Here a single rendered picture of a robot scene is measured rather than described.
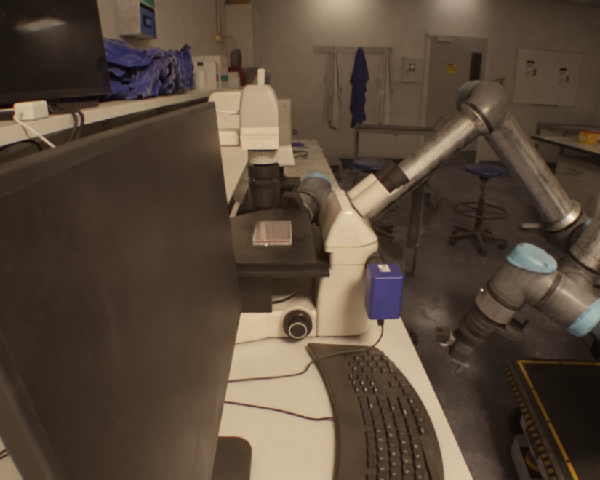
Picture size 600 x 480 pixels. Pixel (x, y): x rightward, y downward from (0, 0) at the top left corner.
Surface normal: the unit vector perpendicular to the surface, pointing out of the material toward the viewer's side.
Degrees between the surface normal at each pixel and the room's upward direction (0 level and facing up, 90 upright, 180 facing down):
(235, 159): 90
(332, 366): 5
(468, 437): 0
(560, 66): 90
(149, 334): 86
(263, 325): 90
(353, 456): 7
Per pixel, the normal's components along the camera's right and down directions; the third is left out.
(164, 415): 1.00, -0.07
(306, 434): 0.00, -0.93
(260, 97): 0.03, 0.19
